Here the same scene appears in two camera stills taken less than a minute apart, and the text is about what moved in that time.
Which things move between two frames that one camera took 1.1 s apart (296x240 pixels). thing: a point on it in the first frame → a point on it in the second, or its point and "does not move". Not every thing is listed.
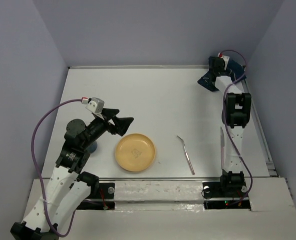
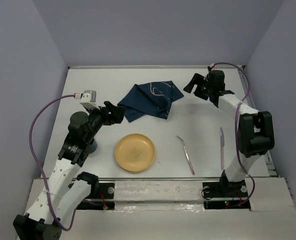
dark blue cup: (93, 148) does not move
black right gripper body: (224, 68) → (207, 88)
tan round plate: (134, 152) does not move
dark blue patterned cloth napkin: (208, 80) → (153, 99)
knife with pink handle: (222, 145) does not move
